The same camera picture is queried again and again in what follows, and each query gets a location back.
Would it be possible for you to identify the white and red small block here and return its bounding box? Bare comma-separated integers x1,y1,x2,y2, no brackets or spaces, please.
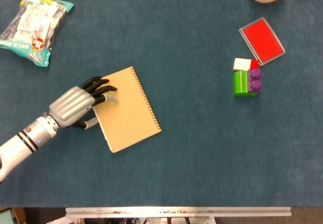
233,58,252,72

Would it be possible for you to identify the green plastic toy block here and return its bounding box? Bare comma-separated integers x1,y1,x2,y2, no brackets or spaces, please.
232,70,259,98

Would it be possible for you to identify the red ink stamp pad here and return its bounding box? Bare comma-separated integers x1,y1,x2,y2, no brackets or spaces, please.
238,17,286,67

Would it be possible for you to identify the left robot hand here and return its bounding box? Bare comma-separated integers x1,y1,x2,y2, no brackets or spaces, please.
48,76,119,130

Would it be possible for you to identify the blue felt table cover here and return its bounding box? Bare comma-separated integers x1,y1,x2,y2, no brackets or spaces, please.
0,0,323,207

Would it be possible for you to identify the tan spiral notebook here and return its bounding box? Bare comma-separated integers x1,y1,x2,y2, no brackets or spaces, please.
92,66,162,153

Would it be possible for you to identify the green screen device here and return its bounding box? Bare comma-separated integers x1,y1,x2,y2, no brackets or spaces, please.
0,208,15,224

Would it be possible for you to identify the aluminium profile rail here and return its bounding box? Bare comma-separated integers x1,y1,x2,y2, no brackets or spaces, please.
65,207,292,218

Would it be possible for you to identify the purple toy block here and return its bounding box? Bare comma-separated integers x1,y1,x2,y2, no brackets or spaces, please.
247,68,263,93

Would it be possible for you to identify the teal snack bag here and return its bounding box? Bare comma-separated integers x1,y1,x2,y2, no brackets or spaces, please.
0,0,75,68

